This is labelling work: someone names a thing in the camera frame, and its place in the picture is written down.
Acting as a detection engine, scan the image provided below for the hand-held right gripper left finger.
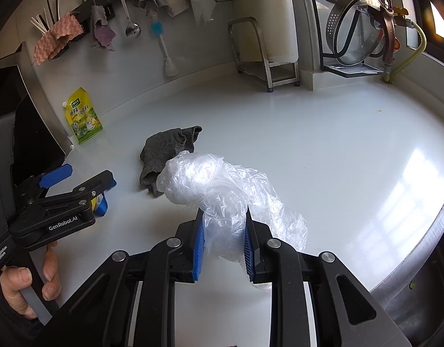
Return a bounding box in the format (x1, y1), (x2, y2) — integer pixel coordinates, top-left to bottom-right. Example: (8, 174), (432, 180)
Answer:
(45, 210), (208, 347)

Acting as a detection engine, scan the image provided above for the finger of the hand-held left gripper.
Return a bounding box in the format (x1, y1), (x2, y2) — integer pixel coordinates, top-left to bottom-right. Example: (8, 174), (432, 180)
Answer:
(17, 164), (73, 204)
(36, 169), (116, 221)

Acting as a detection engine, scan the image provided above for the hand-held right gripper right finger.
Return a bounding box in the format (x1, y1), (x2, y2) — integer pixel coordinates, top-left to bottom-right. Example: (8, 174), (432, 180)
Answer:
(244, 206), (416, 347)

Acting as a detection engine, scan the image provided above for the clear plastic bag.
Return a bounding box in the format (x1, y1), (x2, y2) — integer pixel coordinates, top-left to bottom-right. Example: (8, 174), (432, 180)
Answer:
(156, 151), (309, 290)

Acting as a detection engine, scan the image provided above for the person's left hand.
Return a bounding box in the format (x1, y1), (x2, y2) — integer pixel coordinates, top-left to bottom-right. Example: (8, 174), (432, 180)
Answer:
(0, 240), (61, 320)

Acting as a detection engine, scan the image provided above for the black steel stove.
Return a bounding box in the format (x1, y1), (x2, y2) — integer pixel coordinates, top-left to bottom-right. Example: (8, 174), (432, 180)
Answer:
(0, 41), (69, 225)

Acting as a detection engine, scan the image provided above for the yellow seasoning pouch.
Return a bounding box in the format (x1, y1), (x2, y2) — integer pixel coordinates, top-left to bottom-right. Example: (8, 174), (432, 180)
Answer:
(63, 87), (104, 145)

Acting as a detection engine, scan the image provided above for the dark grey cloth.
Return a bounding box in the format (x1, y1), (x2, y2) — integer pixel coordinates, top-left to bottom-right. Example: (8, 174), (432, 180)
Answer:
(140, 126), (203, 198)

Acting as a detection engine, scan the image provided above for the pink wavy sponge cloth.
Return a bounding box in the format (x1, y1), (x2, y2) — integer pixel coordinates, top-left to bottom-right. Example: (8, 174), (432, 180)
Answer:
(33, 12), (84, 67)

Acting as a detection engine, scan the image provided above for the purple grey rag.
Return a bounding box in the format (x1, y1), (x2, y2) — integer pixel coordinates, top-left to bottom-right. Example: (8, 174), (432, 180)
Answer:
(89, 5), (118, 52)

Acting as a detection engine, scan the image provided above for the bundle of chopsticks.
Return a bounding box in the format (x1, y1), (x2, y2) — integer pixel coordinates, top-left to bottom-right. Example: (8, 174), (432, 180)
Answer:
(30, 0), (62, 35)

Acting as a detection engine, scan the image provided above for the metal ladle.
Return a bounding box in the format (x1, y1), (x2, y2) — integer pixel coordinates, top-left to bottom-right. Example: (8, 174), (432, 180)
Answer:
(115, 0), (142, 39)

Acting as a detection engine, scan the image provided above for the blue bottle brush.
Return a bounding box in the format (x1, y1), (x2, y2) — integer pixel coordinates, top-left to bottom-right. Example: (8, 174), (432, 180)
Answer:
(150, 22), (179, 77)

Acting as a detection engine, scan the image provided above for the metal cutting board rack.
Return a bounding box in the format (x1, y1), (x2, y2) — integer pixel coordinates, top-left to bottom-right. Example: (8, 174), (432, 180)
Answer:
(227, 16), (301, 93)

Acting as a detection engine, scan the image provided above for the white cutting board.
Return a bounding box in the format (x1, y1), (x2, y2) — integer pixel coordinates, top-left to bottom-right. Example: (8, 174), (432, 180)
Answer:
(231, 0), (301, 66)

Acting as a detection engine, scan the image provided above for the perforated metal strainer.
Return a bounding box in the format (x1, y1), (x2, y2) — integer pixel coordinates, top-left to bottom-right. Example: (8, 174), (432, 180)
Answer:
(325, 2), (353, 53)

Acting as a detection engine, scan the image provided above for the glass pot lid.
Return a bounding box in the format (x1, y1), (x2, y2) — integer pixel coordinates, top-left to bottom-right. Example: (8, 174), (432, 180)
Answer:
(334, 0), (387, 67)

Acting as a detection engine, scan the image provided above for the brown rimmed pot lid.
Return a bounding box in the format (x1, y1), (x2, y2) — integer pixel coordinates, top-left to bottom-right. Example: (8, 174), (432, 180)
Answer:
(366, 4), (398, 60)

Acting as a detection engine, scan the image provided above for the gas valve with orange dial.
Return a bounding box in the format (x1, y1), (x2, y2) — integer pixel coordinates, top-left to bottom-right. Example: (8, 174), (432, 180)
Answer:
(383, 5), (417, 77)

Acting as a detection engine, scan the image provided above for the window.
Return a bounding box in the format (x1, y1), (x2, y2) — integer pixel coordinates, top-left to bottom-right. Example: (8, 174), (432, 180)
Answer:
(421, 0), (444, 46)

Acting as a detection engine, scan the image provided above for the black wire lid rack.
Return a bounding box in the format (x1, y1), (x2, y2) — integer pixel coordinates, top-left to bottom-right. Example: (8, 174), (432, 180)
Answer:
(310, 0), (389, 80)

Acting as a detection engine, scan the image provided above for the yellow gas hose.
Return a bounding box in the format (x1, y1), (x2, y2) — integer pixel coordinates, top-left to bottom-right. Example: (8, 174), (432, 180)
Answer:
(384, 22), (427, 84)

